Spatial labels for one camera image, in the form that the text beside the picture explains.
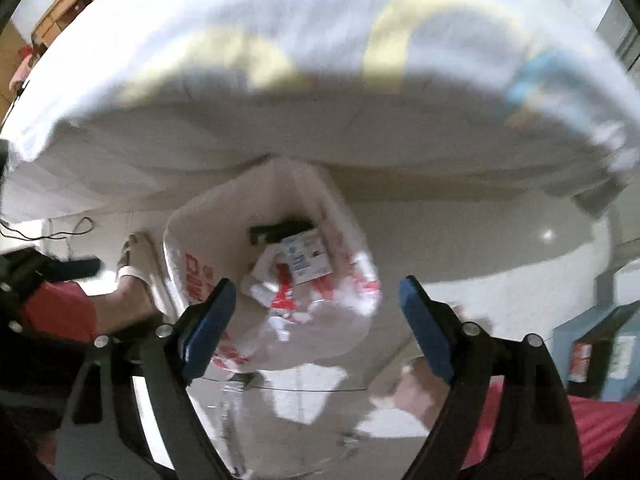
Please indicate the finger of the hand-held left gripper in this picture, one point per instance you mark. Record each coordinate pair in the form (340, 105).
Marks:
(75, 267)

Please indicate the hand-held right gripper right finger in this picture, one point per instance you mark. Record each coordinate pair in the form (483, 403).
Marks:
(425, 330)

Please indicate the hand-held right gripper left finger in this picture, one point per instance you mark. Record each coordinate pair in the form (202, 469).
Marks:
(210, 330)

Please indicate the white red-print plastic bag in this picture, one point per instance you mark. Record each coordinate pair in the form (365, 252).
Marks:
(320, 330)

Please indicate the beige sandal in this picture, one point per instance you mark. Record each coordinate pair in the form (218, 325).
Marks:
(132, 260)

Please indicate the person's right foot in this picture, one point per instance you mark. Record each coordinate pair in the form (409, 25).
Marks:
(415, 390)

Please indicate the left foot in white sandal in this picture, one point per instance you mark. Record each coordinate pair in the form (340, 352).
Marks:
(135, 300)

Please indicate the red and white packet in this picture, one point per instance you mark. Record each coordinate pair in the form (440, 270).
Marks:
(285, 300)

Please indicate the white box with blue print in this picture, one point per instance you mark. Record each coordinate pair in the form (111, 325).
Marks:
(305, 255)

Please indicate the blue cardboard box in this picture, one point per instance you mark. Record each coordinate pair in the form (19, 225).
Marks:
(565, 340)

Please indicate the red shorts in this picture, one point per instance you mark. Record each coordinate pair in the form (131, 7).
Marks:
(600, 425)

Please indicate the pink cloth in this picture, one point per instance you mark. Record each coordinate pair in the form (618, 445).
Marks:
(22, 67)

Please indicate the white tablecloth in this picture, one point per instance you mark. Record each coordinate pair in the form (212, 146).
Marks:
(320, 125)

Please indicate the wooden desk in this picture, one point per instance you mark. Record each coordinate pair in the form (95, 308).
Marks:
(70, 0)

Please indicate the blue and yellow packet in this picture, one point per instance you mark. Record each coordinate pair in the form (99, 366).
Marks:
(535, 72)

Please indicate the grey cabinet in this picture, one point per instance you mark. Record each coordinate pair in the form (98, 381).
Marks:
(625, 25)

